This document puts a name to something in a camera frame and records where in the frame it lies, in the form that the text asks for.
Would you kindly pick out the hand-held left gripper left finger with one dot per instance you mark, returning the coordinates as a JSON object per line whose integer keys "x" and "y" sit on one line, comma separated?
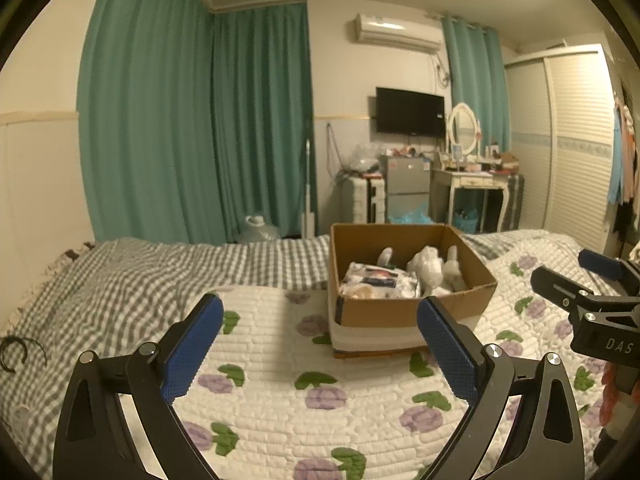
{"x": 192, "y": 350}

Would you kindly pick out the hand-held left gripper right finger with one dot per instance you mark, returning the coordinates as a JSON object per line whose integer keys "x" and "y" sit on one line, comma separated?
{"x": 447, "y": 350}

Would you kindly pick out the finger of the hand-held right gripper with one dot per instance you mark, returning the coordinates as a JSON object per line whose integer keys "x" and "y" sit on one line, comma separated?
{"x": 600, "y": 261}
{"x": 555, "y": 285}

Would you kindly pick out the cardboard box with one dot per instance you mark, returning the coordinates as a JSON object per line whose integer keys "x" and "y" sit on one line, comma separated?
{"x": 415, "y": 320}

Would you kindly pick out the white fluffy cloth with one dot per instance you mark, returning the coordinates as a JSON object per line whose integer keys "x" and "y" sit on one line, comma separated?
{"x": 430, "y": 267}

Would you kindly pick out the large white navy tissue pack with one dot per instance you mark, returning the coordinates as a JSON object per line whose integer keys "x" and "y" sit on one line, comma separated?
{"x": 382, "y": 280}

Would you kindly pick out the person's right hand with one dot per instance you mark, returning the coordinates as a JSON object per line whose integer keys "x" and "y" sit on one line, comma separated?
{"x": 614, "y": 395}

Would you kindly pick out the hanging clothes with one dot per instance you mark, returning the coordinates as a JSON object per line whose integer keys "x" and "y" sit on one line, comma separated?
{"x": 625, "y": 170}

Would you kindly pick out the grey checked blanket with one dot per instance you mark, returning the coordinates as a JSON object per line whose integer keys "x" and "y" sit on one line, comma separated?
{"x": 110, "y": 285}

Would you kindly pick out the blue bin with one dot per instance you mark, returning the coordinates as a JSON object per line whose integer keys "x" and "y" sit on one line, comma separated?
{"x": 465, "y": 221}

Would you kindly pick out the white louvered wardrobe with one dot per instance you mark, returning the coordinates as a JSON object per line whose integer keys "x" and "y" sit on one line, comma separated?
{"x": 575, "y": 150}

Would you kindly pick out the white floral quilt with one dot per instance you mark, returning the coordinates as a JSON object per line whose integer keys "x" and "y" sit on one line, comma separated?
{"x": 300, "y": 410}

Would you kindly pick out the white dressing table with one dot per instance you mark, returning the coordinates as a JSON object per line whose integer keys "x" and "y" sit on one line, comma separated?
{"x": 470, "y": 180}

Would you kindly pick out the clear water jug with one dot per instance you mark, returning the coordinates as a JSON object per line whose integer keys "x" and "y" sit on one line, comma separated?
{"x": 257, "y": 230}

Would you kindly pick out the blue plastic bag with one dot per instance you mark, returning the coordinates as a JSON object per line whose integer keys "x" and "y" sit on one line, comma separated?
{"x": 412, "y": 215}

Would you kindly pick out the black hair band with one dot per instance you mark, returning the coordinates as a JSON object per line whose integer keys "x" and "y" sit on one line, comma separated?
{"x": 22, "y": 342}

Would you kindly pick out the white suitcase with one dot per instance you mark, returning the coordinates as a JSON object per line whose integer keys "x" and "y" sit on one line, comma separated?
{"x": 360, "y": 197}

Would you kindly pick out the grey mini fridge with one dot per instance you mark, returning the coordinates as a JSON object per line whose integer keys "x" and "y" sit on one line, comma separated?
{"x": 402, "y": 180}

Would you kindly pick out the white oval mirror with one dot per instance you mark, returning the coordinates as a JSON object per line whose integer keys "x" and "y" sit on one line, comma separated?
{"x": 462, "y": 127}

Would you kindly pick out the white mop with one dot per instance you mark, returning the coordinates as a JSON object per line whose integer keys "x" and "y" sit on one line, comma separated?
{"x": 308, "y": 200}

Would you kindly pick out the clear plastic bag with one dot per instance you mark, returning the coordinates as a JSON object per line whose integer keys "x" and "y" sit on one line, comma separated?
{"x": 361, "y": 157}

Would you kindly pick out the narrow teal curtain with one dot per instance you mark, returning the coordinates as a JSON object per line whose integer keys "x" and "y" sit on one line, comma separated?
{"x": 475, "y": 80}

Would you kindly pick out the wide teal curtain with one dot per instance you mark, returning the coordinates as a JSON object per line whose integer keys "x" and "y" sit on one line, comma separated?
{"x": 150, "y": 110}

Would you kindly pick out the white air conditioner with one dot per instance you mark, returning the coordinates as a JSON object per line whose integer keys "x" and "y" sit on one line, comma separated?
{"x": 395, "y": 32}

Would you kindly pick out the black wall television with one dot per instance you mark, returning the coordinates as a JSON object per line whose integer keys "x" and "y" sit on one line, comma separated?
{"x": 410, "y": 111}

